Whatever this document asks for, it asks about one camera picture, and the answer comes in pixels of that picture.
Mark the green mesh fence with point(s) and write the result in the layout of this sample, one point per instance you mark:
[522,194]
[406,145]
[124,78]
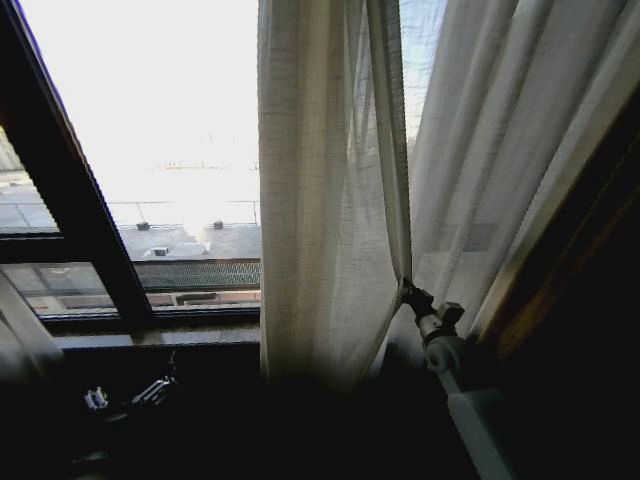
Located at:
[200,275]

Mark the rooftop metal railing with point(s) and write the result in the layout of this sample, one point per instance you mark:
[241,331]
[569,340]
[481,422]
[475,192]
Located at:
[190,212]

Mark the brown wooden side frame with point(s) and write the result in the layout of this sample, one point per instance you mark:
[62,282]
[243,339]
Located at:
[565,250]

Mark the dark window frame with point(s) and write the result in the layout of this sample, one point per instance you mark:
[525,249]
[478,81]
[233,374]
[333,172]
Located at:
[65,200]

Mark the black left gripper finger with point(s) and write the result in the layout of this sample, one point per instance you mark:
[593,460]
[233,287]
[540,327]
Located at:
[156,389]

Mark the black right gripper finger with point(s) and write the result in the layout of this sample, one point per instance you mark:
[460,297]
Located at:
[406,297]
[409,285]

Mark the stone window sill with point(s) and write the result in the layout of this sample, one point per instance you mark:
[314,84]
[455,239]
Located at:
[200,336]

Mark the white sheer curtain panel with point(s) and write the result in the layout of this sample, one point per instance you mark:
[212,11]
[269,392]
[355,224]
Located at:
[310,200]
[490,150]

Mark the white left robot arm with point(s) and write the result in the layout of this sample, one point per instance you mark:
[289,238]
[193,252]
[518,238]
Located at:
[25,330]

